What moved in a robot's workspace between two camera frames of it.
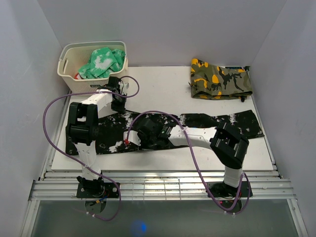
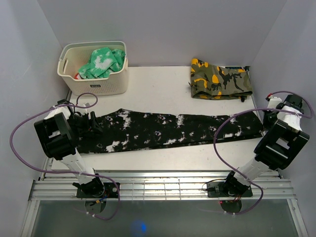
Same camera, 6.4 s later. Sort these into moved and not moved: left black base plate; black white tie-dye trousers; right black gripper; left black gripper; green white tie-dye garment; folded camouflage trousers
Moved: left black gripper; right black gripper
Not moved: folded camouflage trousers; black white tie-dye trousers; left black base plate; green white tie-dye garment
